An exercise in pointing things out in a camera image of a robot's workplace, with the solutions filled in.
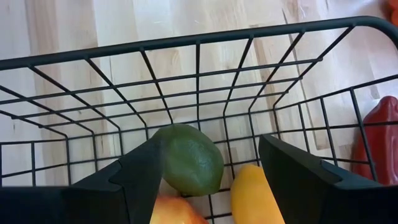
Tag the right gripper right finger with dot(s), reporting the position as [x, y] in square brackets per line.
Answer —
[326, 202]

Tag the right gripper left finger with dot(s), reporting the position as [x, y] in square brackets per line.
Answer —
[77, 205]

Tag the yellow lemon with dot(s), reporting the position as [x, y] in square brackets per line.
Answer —
[252, 199]

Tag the red bell pepper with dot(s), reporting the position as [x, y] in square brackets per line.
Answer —
[385, 149]

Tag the orange persimmon green calyx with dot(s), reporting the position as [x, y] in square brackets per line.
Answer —
[174, 211]

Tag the dark green avocado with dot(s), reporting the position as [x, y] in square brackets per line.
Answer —
[192, 161]

